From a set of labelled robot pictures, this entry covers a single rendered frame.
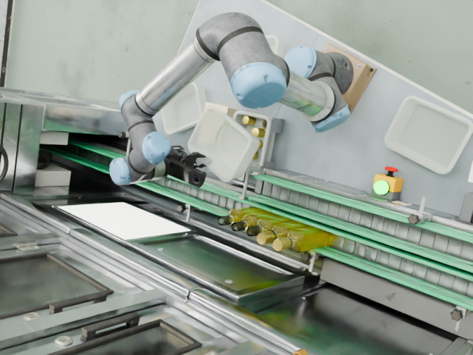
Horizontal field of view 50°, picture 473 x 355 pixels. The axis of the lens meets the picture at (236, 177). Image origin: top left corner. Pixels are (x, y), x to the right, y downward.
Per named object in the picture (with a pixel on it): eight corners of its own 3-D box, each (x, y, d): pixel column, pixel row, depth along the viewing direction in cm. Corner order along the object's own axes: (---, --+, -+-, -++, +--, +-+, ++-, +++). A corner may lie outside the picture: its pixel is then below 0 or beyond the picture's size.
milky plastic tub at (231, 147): (224, 105, 169) (207, 101, 162) (269, 140, 158) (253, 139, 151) (201, 148, 175) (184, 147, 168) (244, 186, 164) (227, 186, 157)
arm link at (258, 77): (338, 77, 154) (247, 19, 108) (359, 119, 150) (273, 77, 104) (306, 98, 160) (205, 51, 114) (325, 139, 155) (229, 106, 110)
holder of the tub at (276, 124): (236, 179, 203) (224, 179, 197) (248, 112, 199) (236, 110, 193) (270, 190, 193) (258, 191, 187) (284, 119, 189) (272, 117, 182)
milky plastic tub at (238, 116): (237, 166, 202) (224, 166, 195) (248, 111, 199) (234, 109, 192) (272, 177, 192) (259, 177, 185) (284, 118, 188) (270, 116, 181)
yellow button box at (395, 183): (379, 194, 166) (369, 195, 160) (384, 172, 165) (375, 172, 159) (400, 199, 162) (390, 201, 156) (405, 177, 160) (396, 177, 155)
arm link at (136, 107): (224, -18, 112) (105, 101, 139) (241, 21, 108) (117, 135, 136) (256, -4, 121) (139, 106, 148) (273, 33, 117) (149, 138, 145)
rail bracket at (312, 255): (317, 265, 166) (295, 271, 156) (321, 245, 165) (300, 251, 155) (327, 269, 164) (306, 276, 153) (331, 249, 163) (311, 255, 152)
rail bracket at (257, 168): (251, 197, 182) (229, 198, 172) (260, 151, 179) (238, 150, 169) (257, 199, 180) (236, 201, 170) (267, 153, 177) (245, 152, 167)
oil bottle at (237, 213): (260, 220, 180) (222, 225, 163) (263, 205, 179) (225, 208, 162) (273, 225, 176) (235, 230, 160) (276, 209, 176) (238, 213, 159)
